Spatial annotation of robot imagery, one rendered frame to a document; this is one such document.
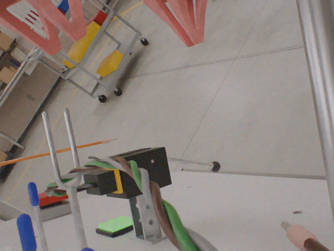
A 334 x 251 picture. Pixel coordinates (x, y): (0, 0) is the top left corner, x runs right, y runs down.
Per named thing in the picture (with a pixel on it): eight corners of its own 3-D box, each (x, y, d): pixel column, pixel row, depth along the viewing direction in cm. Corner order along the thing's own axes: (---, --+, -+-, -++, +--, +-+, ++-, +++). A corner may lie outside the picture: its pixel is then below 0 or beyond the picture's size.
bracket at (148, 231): (170, 236, 39) (161, 188, 39) (152, 245, 38) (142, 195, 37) (145, 230, 43) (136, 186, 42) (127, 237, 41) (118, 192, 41)
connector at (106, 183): (141, 182, 38) (137, 163, 38) (98, 196, 35) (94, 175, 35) (125, 181, 41) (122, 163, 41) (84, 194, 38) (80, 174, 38)
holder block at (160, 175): (172, 184, 40) (165, 146, 40) (127, 199, 37) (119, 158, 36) (149, 182, 43) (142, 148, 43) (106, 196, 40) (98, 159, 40)
